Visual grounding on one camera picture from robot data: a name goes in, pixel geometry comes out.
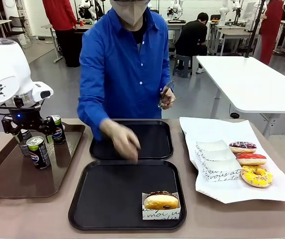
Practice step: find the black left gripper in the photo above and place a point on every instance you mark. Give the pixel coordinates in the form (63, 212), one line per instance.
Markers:
(23, 119)

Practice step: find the black Pepsi can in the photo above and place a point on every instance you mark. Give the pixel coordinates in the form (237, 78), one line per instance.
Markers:
(25, 147)
(39, 155)
(59, 134)

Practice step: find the metal serving tongs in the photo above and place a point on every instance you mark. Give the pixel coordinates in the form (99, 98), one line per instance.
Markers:
(167, 87)

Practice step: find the chocolate sprinkle donut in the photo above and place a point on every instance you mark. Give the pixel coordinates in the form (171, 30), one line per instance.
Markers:
(243, 147)

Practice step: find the red glazed donut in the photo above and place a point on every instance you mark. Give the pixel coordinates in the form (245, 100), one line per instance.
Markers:
(251, 159)

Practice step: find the yellow sprinkle donut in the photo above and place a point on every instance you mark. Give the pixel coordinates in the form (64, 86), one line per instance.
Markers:
(249, 178)

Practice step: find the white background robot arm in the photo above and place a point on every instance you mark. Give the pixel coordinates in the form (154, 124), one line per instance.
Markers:
(175, 8)
(224, 12)

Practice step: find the person's right forearm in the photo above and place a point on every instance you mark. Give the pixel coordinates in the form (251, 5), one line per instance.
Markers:
(92, 117)

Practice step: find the person's left forearm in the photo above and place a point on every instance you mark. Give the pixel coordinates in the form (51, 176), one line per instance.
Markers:
(167, 72)

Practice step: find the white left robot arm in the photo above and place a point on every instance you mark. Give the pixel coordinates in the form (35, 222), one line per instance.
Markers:
(5, 69)

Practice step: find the person's right hand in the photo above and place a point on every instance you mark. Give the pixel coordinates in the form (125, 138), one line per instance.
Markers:
(118, 139)

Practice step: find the person's left hand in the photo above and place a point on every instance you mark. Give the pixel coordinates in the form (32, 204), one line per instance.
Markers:
(168, 98)

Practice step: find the brown plastic tray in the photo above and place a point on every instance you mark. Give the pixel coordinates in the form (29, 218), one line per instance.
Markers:
(20, 179)

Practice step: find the black office chair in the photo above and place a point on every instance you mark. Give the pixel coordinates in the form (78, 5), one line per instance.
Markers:
(16, 26)

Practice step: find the person in red top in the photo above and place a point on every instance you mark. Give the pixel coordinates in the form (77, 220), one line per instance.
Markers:
(62, 30)

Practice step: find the black square tray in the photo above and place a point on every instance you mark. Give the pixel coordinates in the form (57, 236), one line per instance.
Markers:
(154, 139)
(107, 194)

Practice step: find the person in blue shirt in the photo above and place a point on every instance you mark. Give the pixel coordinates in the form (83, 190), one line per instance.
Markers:
(122, 74)

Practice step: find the chocolate nut donut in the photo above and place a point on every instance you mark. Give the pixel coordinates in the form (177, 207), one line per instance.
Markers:
(160, 202)

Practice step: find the beige face mask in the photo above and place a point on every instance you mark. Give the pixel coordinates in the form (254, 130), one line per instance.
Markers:
(129, 13)

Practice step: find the chocolate donut in box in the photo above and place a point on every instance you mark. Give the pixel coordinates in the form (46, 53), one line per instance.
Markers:
(160, 215)

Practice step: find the grey plastic stool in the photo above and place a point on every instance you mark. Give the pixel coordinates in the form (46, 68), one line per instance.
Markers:
(182, 66)

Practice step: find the seated person in black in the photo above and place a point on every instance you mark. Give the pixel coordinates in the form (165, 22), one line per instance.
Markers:
(192, 35)

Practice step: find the white paper sheet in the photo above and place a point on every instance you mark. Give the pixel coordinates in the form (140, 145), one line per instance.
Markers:
(231, 195)

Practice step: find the grey background desk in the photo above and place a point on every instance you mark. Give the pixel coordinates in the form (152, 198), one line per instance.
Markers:
(231, 31)

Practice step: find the large white table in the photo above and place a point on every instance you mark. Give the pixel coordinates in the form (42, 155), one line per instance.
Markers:
(251, 84)

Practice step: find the black vertical pole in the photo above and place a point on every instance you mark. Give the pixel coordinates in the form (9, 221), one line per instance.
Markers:
(255, 27)

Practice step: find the person in red dress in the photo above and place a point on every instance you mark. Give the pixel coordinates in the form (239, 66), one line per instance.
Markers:
(271, 30)

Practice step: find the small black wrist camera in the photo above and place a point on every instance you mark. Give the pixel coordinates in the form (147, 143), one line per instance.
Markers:
(18, 101)

